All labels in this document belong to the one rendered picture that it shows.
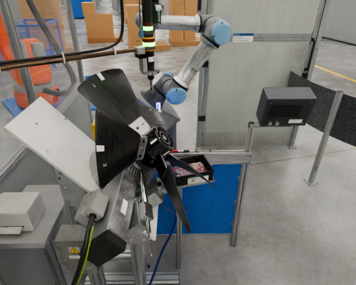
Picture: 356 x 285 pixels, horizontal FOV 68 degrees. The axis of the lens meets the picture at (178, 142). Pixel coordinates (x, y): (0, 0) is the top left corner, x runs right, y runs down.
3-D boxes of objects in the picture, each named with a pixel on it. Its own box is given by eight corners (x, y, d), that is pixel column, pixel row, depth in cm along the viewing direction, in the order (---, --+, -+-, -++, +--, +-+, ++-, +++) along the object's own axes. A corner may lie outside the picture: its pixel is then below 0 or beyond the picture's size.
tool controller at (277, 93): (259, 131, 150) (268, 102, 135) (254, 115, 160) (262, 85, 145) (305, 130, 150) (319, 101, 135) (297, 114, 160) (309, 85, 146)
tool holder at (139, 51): (142, 77, 95) (140, 49, 90) (133, 73, 100) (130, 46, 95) (163, 73, 99) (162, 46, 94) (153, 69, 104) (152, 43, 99)
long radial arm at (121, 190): (103, 183, 104) (124, 167, 100) (118, 194, 107) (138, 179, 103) (81, 246, 79) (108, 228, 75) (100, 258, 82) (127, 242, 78)
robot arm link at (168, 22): (215, 11, 158) (134, 7, 143) (224, 16, 150) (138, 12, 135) (212, 31, 165) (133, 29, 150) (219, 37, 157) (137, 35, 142)
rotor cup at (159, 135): (130, 160, 98) (156, 141, 94) (127, 134, 108) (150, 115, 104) (156, 175, 107) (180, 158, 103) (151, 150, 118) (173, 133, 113)
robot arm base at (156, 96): (140, 90, 176) (150, 78, 173) (156, 101, 186) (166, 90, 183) (146, 100, 165) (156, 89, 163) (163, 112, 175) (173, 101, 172)
